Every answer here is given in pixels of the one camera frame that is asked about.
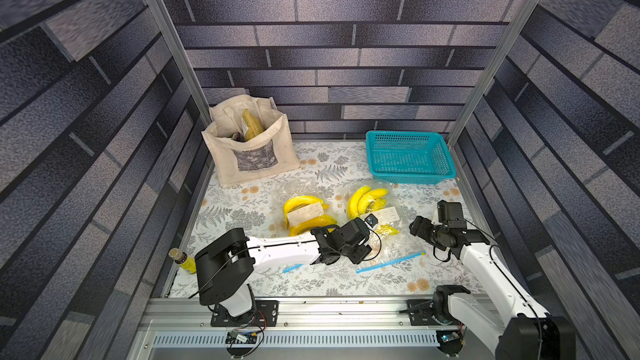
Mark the zip-top bag of bananas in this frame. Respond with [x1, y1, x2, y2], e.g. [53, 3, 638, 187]
[273, 178, 348, 267]
[338, 179, 425, 273]

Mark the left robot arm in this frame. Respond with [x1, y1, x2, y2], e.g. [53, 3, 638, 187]
[192, 215, 378, 318]

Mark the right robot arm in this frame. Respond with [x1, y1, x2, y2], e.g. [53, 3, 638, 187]
[405, 201, 577, 359]

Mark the beige canvas tote bag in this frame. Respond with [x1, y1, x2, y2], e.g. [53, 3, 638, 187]
[202, 94, 300, 188]

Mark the teal plastic basket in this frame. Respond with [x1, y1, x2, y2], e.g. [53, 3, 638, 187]
[366, 131, 457, 185]

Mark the right circuit board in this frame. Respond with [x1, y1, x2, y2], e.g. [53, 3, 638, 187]
[437, 331, 461, 345]

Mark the circuit board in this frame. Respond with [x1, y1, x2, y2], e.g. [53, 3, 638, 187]
[225, 330, 258, 346]
[437, 331, 461, 345]

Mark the yellow item in tote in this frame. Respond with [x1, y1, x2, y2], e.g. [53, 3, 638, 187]
[242, 109, 264, 142]

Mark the left circuit board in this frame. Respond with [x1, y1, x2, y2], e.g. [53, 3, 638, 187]
[225, 330, 258, 346]

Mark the yellow drink bottle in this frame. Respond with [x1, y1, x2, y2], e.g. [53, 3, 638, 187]
[168, 248, 197, 274]

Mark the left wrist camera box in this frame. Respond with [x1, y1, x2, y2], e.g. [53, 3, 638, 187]
[363, 213, 378, 229]

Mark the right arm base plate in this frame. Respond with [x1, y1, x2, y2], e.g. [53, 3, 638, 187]
[399, 299, 460, 328]

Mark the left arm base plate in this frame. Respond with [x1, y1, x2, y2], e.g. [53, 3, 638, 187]
[208, 300, 279, 328]

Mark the aluminium front rail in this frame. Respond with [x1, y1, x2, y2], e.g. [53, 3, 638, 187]
[134, 296, 556, 332]

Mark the right aluminium frame post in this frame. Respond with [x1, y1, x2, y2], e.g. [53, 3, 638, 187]
[448, 0, 540, 149]

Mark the aluminium frame post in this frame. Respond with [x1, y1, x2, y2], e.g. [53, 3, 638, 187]
[448, 0, 540, 149]
[145, 0, 213, 127]

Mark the left aluminium frame post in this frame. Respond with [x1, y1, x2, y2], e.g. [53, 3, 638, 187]
[145, 0, 213, 127]

